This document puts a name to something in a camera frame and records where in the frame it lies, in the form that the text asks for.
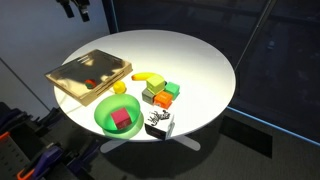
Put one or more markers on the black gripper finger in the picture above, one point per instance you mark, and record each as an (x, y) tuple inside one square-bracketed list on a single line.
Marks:
[(83, 10), (67, 8)]

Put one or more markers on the yellow toy lemon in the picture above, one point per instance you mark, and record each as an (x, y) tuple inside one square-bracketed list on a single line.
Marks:
[(119, 87)]

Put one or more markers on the red toy fruit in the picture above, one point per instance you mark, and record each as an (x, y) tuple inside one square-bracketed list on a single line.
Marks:
[(90, 83)]

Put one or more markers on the yellow toy banana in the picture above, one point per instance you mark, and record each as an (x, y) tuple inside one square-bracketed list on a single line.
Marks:
[(144, 76)]

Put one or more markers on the light wooden tray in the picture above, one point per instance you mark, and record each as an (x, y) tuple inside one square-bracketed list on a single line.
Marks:
[(80, 71)]

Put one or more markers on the lime green block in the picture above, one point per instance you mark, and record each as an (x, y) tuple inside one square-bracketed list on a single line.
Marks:
[(155, 83)]

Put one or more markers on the green plastic bowl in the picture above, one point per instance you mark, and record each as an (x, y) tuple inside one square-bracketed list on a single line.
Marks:
[(106, 115)]

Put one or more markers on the pink cube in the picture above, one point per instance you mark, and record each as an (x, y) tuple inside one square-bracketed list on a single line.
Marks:
[(120, 118)]

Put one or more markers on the dark green block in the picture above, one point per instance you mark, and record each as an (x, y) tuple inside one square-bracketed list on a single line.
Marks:
[(172, 90)]

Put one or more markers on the orange block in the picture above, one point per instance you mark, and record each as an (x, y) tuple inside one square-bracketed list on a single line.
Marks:
[(163, 99)]

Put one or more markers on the zebra print box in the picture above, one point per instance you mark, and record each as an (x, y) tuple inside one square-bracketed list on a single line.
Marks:
[(159, 121)]

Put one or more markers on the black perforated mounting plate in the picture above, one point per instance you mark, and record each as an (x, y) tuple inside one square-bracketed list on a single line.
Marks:
[(10, 160)]

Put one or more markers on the white table base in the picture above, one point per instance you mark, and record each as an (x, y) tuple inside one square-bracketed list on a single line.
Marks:
[(188, 142)]

